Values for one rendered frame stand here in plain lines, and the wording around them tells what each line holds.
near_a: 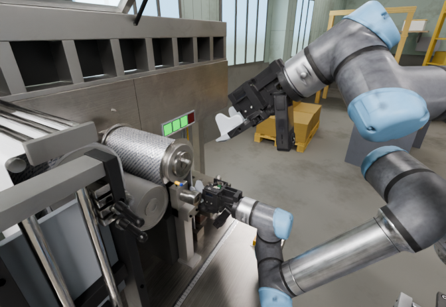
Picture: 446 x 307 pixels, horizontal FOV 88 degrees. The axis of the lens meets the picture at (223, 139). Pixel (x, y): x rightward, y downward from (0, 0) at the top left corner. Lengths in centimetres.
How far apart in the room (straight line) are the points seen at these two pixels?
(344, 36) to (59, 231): 47
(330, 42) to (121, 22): 71
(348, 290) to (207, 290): 139
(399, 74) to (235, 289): 69
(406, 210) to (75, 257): 58
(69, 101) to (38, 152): 42
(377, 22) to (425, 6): 748
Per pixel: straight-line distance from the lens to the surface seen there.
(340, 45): 39
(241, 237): 94
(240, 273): 85
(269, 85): 45
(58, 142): 42
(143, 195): 61
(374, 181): 68
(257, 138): 371
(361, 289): 210
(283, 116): 44
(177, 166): 65
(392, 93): 34
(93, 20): 88
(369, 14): 40
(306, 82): 41
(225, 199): 71
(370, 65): 36
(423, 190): 60
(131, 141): 74
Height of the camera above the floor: 159
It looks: 25 degrees down
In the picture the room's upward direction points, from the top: straight up
